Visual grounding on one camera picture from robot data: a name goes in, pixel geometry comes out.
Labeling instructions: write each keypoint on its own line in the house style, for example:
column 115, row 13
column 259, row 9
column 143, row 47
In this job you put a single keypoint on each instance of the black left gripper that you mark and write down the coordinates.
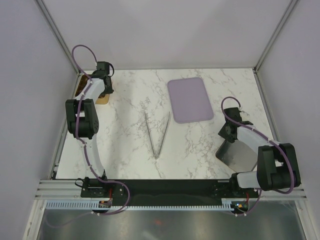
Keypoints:
column 110, row 90

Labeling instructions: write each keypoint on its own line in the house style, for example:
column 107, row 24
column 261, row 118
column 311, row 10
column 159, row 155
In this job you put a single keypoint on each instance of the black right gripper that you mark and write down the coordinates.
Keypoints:
column 222, row 133

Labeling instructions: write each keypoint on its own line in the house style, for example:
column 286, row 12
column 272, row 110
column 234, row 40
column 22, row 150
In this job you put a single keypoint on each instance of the steel slotted tongs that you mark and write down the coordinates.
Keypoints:
column 157, row 132

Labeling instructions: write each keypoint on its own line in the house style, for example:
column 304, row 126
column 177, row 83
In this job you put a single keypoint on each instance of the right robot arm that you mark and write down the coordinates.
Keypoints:
column 257, row 162

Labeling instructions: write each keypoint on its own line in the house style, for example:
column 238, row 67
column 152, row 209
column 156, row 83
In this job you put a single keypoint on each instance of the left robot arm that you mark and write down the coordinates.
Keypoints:
column 81, row 115

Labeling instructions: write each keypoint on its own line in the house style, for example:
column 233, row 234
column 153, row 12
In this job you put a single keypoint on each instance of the gold chocolate box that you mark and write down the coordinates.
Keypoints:
column 95, row 91

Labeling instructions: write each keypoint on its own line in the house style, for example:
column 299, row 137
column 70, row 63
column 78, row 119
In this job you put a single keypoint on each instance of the steel tray lid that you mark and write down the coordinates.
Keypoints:
column 237, row 156

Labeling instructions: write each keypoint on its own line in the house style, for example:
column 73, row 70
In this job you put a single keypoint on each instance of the lilac plastic tray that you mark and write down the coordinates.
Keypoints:
column 189, row 100

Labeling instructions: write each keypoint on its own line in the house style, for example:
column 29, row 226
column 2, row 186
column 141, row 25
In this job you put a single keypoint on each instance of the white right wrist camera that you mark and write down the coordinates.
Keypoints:
column 243, row 112

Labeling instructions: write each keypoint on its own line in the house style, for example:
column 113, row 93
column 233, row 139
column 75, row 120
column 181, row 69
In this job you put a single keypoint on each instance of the left aluminium corner post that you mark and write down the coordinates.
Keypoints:
column 56, row 32

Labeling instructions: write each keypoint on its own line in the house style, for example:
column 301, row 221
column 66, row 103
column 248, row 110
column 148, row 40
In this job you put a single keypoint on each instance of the aluminium corner post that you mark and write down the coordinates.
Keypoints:
column 278, row 29
column 56, row 32

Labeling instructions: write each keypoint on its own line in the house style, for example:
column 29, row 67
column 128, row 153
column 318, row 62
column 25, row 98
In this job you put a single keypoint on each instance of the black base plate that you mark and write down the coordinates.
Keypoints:
column 165, row 191

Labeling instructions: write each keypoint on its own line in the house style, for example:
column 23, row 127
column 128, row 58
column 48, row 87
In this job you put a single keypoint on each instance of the aluminium frame rail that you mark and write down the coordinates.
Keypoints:
column 61, row 189

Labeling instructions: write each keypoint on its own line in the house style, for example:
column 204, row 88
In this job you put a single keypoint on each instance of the white slotted cable duct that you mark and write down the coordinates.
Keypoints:
column 96, row 205

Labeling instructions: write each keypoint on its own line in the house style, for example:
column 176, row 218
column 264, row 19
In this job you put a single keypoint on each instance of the right aluminium corner post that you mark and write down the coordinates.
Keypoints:
column 278, row 29

